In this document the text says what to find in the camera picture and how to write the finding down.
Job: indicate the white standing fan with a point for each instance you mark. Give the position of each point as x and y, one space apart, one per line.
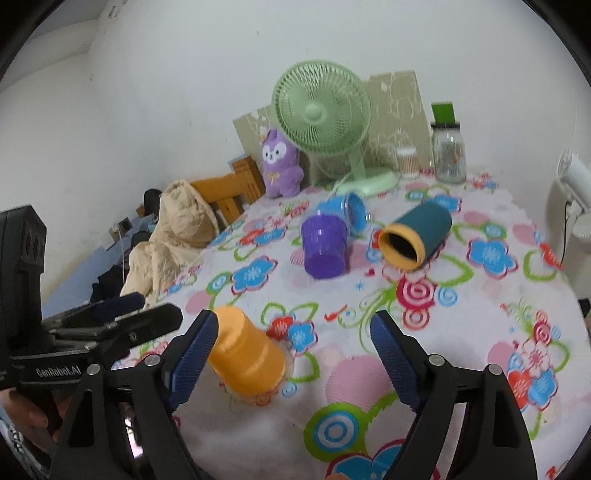
575 180

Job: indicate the purple plush toy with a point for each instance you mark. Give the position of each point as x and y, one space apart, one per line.
279 166

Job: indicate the dark clothes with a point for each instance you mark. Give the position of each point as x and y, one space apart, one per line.
108 281

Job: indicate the teal cup with orange rim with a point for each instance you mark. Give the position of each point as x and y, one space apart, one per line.
422 230

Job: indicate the clear glass jar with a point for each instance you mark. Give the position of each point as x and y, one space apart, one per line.
449 154

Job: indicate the person's left hand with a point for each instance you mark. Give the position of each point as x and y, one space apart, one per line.
27 413

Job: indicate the cotton swab container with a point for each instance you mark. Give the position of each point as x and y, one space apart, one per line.
407 162

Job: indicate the orange plastic cup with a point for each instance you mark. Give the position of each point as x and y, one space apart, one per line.
247 350

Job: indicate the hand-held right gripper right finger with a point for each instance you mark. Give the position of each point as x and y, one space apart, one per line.
392 362

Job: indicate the green desk fan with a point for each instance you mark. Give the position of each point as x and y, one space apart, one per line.
321 108

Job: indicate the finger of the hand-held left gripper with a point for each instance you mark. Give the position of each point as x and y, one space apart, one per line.
152 321
117 305

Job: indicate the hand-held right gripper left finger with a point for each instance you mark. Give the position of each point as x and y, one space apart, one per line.
193 362

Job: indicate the beige marble tile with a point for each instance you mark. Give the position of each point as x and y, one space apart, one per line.
399 110
251 127

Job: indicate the blue plastic cup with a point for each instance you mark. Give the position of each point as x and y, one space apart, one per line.
344 207

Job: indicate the green card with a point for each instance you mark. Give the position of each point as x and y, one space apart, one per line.
443 112

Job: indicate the purple plastic cup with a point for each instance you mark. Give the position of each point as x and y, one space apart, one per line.
323 247

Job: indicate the wooden chair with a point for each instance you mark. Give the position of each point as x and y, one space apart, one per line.
228 189

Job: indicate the beige jacket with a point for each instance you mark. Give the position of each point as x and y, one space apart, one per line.
178 230

